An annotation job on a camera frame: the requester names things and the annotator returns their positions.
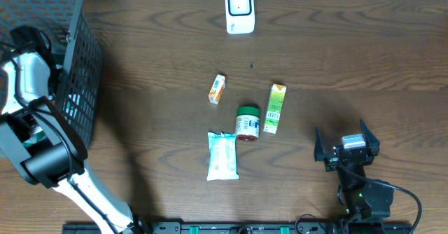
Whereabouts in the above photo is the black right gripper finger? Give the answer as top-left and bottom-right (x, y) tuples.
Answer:
(314, 128), (330, 162)
(360, 119), (380, 156)

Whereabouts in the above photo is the green tea carton box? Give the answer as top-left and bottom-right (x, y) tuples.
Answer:
(263, 83), (287, 134)

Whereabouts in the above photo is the green lid jar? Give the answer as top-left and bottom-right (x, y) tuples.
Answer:
(235, 106), (260, 142)

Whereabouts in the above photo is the light blue wipes pack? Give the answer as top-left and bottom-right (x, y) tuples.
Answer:
(206, 132), (239, 181)

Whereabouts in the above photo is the orange snack packet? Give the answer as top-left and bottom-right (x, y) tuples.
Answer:
(208, 74), (226, 104)

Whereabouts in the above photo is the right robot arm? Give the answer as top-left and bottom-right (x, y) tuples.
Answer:
(314, 121), (394, 233)

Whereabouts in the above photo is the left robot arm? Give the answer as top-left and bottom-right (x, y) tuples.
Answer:
(1, 26), (153, 233)

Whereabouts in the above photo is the grey plastic mesh basket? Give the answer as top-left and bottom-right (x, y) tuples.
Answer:
(1, 0), (103, 146)

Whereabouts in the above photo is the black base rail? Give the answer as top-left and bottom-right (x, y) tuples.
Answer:
(62, 219), (412, 234)

